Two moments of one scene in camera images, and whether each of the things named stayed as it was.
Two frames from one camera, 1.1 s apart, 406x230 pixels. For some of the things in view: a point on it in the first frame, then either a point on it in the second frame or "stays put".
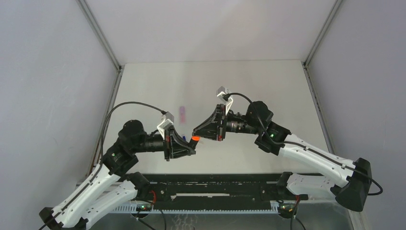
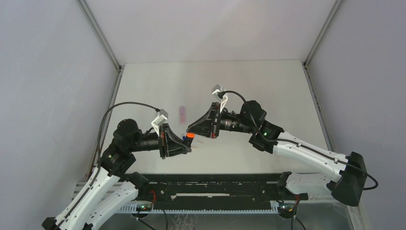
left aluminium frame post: (95, 28) stays put
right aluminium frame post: (305, 62) stays put
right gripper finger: (214, 128) -> (208, 115)
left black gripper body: (168, 143) stays put
